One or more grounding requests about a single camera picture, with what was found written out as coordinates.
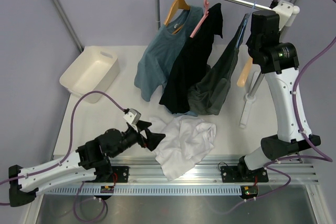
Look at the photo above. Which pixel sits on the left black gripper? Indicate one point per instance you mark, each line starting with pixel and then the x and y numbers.
pixel 153 139

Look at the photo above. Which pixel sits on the white t shirt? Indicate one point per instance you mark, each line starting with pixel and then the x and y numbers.
pixel 186 137

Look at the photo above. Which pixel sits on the beige plastic hanger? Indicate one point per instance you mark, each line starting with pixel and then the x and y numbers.
pixel 244 73

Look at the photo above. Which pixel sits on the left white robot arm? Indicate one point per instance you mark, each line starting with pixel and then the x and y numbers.
pixel 88 163

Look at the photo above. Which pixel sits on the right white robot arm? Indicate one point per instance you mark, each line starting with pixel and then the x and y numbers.
pixel 280 65

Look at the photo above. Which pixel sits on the teal t shirt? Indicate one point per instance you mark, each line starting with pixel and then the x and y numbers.
pixel 156 63

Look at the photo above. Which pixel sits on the dark grey t shirt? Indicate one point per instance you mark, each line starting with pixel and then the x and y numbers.
pixel 208 96

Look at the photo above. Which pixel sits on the black t shirt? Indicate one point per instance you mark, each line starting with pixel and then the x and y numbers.
pixel 190 66

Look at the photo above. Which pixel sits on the wooden hanger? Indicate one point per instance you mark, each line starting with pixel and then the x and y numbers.
pixel 175 7

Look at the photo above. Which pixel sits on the blue plastic hanger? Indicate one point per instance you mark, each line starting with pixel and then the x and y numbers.
pixel 243 26

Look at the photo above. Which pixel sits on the white plastic bin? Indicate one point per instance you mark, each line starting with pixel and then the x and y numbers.
pixel 93 70

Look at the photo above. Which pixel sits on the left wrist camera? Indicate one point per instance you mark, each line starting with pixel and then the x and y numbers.
pixel 132 116

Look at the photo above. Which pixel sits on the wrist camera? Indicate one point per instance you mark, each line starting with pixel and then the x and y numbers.
pixel 132 116
pixel 287 12

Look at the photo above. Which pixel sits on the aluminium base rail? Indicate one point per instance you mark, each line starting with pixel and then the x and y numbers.
pixel 155 169

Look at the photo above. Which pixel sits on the slotted cable duct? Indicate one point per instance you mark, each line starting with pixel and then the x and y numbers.
pixel 149 190

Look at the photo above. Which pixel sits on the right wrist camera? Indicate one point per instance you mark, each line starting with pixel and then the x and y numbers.
pixel 287 12

